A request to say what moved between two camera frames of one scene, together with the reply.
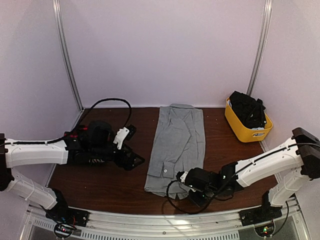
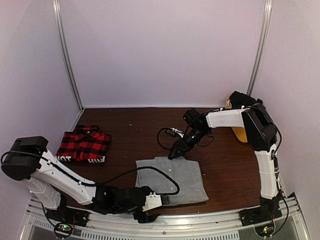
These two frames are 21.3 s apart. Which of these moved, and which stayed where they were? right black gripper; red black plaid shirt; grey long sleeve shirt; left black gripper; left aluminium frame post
Moved: right black gripper; left black gripper; grey long sleeve shirt
Stayed: left aluminium frame post; red black plaid shirt
